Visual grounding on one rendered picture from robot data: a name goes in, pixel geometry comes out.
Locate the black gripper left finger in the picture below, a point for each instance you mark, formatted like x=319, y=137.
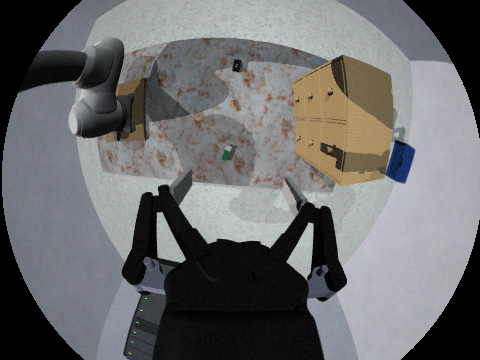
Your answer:
x=142, y=269

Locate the small wooden chest of drawers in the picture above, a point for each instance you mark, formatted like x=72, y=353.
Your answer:
x=369, y=121

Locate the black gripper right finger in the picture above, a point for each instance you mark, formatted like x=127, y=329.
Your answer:
x=327, y=276

